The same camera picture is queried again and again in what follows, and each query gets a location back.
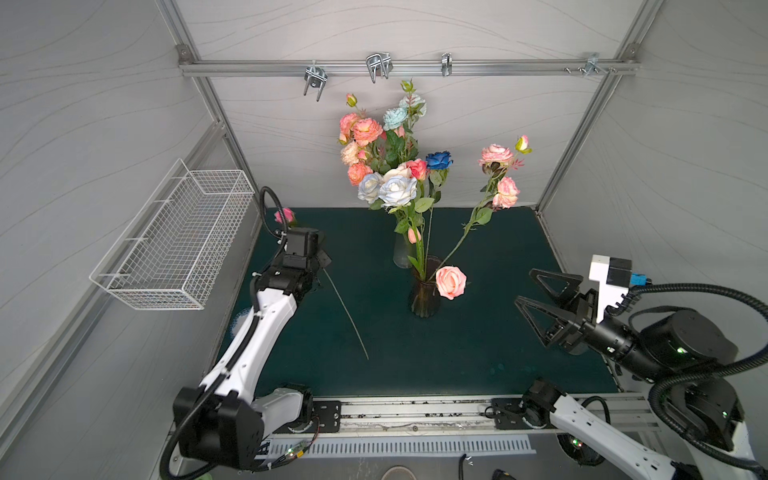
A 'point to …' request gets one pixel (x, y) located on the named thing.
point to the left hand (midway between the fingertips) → (315, 253)
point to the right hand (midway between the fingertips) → (526, 285)
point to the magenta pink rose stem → (286, 217)
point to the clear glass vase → (402, 249)
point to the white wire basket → (173, 250)
